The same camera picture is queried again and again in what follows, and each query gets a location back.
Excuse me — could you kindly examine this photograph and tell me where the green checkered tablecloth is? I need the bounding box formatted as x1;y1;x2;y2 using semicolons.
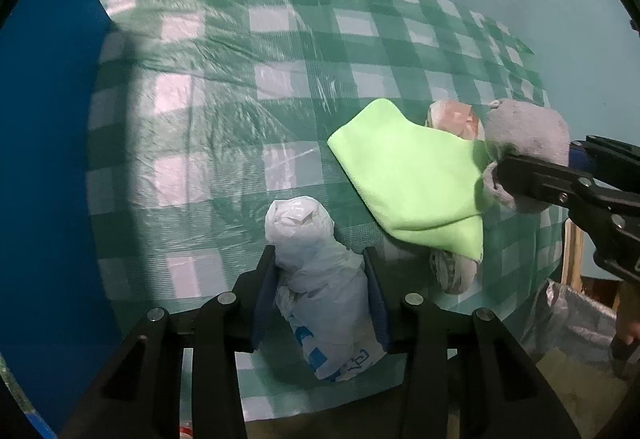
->
0;0;569;422

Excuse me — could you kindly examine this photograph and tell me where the light green microfiber cloth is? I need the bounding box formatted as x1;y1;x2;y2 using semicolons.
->
328;99;491;261

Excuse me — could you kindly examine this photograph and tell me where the person's right hand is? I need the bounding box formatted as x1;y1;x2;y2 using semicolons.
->
616;283;640;345

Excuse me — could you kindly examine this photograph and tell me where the silver plastic bag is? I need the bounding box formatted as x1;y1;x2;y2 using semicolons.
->
520;280;615;374

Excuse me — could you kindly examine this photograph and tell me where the grey plush sock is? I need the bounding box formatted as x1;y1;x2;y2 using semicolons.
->
483;98;570;214

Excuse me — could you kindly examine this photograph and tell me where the blue cardboard box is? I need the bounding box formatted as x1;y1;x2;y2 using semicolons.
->
1;0;120;431

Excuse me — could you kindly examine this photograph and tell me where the pink white plastic bag bundle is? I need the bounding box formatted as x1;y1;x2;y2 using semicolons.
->
424;99;485;295

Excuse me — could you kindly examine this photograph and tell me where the white blue plastic bag bundle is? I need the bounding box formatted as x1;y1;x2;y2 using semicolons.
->
265;196;385;383

